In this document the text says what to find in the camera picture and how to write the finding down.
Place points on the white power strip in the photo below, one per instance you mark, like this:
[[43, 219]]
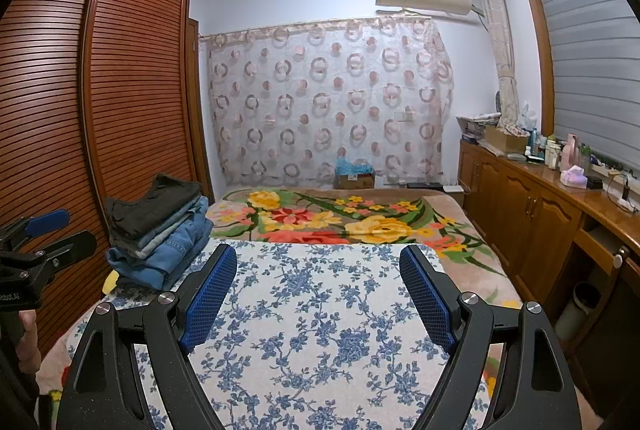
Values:
[[625, 197]]

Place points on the flowered plush blanket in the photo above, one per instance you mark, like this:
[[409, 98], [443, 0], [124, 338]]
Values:
[[350, 220]]

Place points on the blue denim folded jeans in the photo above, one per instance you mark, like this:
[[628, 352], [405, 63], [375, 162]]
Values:
[[150, 267]]

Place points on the green bottle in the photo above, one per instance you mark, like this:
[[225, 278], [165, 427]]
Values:
[[585, 156]]

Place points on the grey folded pants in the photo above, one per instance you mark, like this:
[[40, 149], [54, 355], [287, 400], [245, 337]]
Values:
[[145, 246]]

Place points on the blue floral bedsheet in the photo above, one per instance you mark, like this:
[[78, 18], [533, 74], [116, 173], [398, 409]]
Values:
[[310, 340]]

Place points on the flat black box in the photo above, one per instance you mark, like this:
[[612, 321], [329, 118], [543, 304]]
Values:
[[425, 186]]

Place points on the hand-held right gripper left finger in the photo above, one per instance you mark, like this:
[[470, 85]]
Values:
[[210, 297]]

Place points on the pink bottle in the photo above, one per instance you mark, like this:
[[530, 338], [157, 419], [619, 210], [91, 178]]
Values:
[[572, 152]]

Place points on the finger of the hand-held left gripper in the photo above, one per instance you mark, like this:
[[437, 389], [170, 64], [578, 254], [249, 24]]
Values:
[[67, 247], [47, 220]]

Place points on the open cardboard box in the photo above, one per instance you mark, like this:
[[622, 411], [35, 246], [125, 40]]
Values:
[[505, 139]]

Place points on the brown louvred wardrobe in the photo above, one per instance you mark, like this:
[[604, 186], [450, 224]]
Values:
[[100, 99]]

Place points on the beige tied window curtain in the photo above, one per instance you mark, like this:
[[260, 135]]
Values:
[[500, 44]]

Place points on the small black box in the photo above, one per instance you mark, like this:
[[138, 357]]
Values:
[[595, 183]]

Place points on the pink tissue box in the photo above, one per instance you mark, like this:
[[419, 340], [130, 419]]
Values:
[[573, 177]]

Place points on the blue plastic bag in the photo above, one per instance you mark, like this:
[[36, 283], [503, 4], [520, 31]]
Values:
[[352, 166]]

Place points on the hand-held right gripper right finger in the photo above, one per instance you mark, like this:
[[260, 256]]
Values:
[[430, 297]]

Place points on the cardboard box with label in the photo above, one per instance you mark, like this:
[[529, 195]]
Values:
[[356, 182]]

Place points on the grey roller blind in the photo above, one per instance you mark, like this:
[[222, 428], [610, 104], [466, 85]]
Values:
[[590, 59]]

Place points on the flat white device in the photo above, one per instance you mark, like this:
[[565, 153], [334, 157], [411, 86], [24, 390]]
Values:
[[453, 189]]

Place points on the grey waste bin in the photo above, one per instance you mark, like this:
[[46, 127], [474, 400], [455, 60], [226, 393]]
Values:
[[577, 310]]

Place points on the black pants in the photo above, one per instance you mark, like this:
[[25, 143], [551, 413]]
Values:
[[150, 205]]

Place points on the teal folded jeans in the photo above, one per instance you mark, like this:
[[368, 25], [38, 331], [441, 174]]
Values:
[[175, 222]]

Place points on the person's left hand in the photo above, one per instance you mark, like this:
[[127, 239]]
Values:
[[30, 345]]

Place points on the sheer circle-pattern curtain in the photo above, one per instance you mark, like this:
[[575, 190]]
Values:
[[330, 99]]

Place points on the wooden sideboard cabinet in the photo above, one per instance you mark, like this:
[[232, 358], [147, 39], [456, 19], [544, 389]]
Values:
[[525, 210]]

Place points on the group of toiletry bottles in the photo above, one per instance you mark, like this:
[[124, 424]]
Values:
[[545, 149]]

